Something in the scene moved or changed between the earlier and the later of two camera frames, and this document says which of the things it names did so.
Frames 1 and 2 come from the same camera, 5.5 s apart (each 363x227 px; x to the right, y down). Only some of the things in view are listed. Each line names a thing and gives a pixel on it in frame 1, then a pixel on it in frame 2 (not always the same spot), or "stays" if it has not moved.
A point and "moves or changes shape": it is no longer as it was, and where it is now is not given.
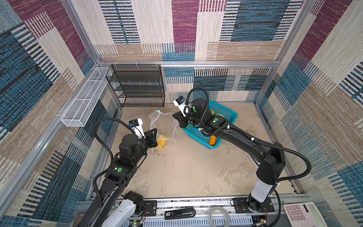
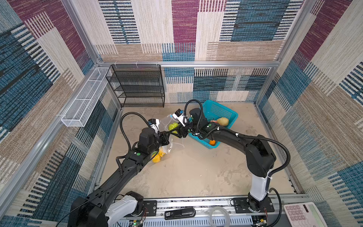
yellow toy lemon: [159, 148] moves or changes shape
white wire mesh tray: [79, 112] stays
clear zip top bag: [165, 125] moves or changes shape
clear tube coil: [225, 212] stays
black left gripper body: [150, 142] to [162, 140]
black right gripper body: [190, 118] to [189, 127]
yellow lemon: [161, 140] moves or changes shape
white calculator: [304, 214] stays
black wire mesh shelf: [139, 85] stays
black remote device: [179, 213] stays
